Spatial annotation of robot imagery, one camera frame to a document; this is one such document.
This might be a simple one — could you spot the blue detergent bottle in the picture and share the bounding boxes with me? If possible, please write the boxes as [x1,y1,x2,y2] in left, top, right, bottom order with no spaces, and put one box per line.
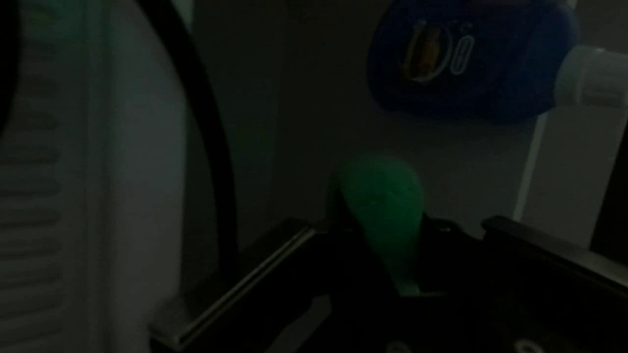
[366,0,628,125]

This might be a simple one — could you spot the white toy kitchen unit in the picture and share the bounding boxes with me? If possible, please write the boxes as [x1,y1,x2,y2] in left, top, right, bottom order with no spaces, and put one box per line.
[0,0,625,353]

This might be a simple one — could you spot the black cable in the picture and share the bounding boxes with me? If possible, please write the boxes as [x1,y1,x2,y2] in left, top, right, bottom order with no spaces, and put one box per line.
[133,0,241,276]

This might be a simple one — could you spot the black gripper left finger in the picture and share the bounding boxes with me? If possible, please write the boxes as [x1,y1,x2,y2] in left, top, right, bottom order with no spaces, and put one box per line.
[305,217,419,353]

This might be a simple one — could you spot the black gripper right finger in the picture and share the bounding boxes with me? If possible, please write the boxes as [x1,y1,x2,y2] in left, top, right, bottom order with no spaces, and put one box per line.
[417,213,545,353]

